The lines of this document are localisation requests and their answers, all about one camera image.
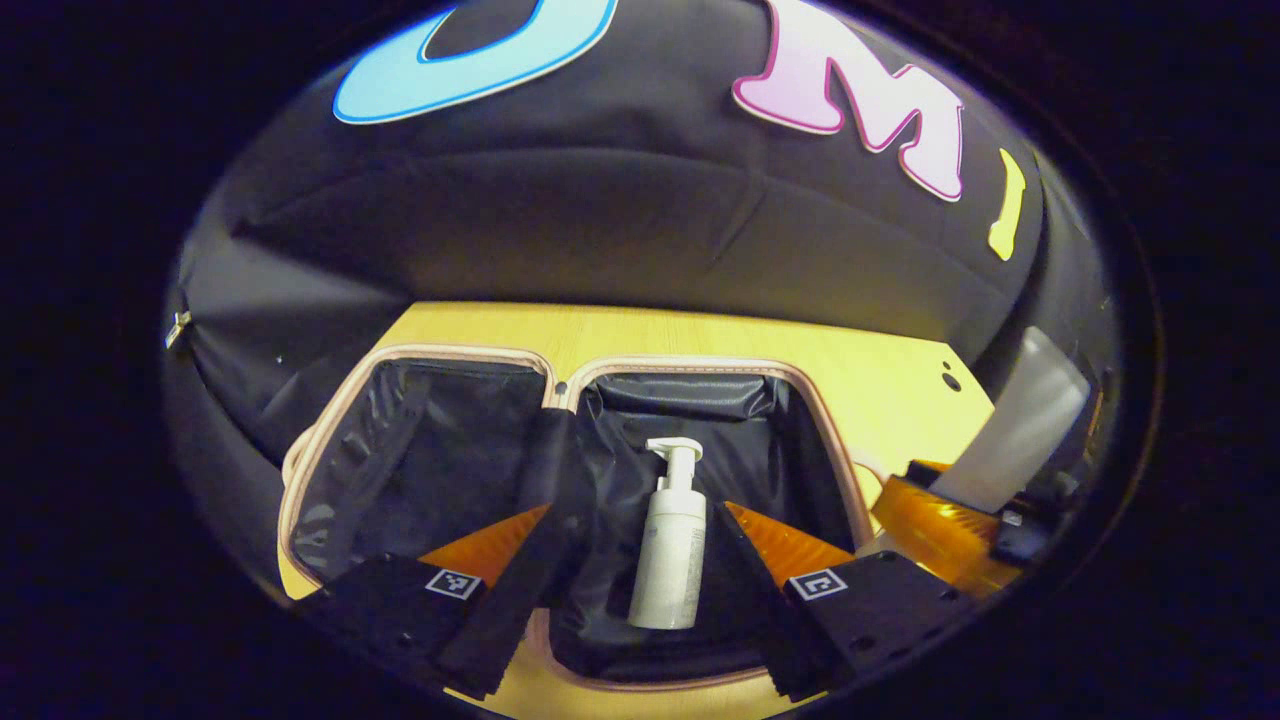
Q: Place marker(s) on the white pump bottle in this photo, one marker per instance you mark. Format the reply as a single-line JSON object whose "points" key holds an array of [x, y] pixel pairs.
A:
{"points": [[668, 560]]}

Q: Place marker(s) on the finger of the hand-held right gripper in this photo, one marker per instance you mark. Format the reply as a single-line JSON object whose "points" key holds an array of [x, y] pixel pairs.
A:
{"points": [[1088, 450], [940, 530]]}

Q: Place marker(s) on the small metal backdrop clip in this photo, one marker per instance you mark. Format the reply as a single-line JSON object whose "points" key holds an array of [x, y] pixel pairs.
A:
{"points": [[178, 329]]}

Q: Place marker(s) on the white squeeze tube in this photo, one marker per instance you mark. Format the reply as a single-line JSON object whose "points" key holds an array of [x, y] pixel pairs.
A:
{"points": [[1020, 430]]}

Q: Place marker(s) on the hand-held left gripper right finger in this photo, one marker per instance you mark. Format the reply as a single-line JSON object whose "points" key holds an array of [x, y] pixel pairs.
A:
{"points": [[770, 610]]}

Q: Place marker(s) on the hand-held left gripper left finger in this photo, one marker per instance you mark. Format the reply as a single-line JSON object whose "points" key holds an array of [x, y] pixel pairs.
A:
{"points": [[495, 610]]}

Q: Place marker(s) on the black backdrop cloth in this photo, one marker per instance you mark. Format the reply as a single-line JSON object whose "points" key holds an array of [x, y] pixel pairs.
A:
{"points": [[600, 200]]}

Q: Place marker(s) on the pink suitcase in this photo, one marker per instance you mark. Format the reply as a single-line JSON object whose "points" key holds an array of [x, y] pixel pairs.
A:
{"points": [[420, 470]]}

